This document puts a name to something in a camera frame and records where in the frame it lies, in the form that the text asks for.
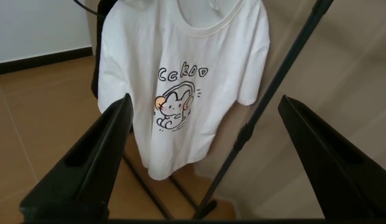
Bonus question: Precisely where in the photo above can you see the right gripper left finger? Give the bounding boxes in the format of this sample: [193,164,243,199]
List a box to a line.
[20,92,134,218]

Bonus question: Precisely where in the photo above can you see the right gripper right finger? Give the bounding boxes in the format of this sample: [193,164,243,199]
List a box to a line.
[278,95,386,218]

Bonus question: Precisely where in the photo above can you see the black shorts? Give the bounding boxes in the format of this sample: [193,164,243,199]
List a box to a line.
[91,0,134,133]

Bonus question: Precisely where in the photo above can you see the white printed garment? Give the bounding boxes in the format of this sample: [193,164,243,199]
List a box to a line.
[97,0,271,181]

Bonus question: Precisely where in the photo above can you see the black clothes rack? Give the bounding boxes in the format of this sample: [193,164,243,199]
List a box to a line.
[122,0,335,220]

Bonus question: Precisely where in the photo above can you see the black cable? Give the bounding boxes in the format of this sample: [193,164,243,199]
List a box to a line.
[73,0,103,17]

